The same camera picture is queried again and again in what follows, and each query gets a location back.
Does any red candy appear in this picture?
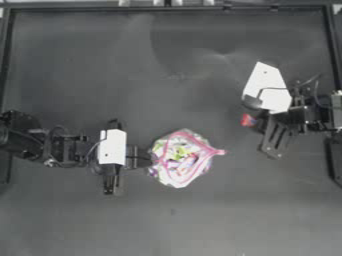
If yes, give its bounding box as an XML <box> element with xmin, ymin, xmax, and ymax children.
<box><xmin>239</xmin><ymin>113</ymin><xmax>259</xmax><ymax>128</ymax></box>

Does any clear bag with pink zip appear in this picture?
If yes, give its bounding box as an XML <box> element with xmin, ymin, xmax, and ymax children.
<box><xmin>147</xmin><ymin>128</ymin><xmax>227</xmax><ymax>189</ymax></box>

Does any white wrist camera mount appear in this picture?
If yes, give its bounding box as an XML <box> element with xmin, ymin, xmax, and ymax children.
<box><xmin>241</xmin><ymin>61</ymin><xmax>294</xmax><ymax>115</ymax></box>
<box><xmin>96</xmin><ymin>128</ymin><xmax>128</xmax><ymax>166</ymax></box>

